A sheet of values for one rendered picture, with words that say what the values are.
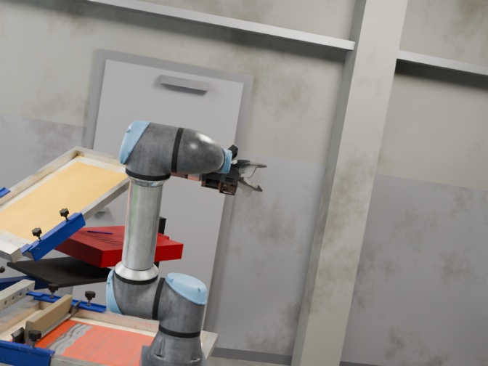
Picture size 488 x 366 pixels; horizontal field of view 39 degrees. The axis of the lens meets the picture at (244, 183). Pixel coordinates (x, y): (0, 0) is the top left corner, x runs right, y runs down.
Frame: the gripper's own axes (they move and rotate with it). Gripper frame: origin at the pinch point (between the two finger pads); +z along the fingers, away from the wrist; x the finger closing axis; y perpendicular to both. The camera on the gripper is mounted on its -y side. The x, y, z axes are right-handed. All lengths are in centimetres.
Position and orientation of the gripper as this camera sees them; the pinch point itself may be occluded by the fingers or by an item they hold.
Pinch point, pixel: (265, 176)
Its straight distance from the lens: 223.5
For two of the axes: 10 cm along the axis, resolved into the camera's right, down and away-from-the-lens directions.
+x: 0.8, -5.3, -8.4
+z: 9.8, 1.9, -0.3
